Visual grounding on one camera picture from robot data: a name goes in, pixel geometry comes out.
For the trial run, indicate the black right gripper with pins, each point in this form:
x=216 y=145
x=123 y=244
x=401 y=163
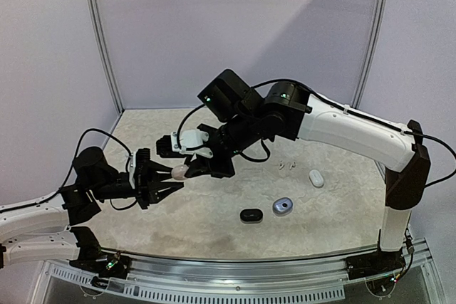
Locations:
x=216 y=154

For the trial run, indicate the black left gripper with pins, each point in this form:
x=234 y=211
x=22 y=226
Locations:
x=149 y=190

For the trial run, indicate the pink earbud charging case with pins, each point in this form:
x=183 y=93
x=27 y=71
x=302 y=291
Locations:
x=178 y=173

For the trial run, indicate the black earbud charging case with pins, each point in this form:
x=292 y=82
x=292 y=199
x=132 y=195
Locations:
x=251 y=216

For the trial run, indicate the purple earbud charging case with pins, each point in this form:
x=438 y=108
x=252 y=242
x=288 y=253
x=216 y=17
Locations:
x=282 y=206

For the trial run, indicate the white earbud charging case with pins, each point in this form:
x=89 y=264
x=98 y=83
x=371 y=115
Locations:
x=316 y=178

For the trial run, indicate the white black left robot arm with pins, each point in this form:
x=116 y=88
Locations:
x=52 y=227

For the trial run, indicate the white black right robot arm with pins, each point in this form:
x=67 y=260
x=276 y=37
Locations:
x=294 y=111

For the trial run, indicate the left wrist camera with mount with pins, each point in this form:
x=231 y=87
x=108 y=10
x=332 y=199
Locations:
x=135 y=163

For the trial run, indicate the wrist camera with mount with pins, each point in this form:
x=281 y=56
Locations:
x=135 y=163
x=190 y=142

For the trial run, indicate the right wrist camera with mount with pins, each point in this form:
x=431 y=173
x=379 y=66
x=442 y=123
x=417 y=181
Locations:
x=190 y=142

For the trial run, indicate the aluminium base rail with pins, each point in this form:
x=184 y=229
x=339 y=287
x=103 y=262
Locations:
x=319 y=279

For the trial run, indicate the left aluminium frame post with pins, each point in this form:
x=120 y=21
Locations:
x=103 y=51

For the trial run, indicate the aluminium frame post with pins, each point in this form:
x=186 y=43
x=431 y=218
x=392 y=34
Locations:
x=374 y=33
x=103 y=51

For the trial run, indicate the right aluminium frame post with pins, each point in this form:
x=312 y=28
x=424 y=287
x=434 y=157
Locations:
x=374 y=33

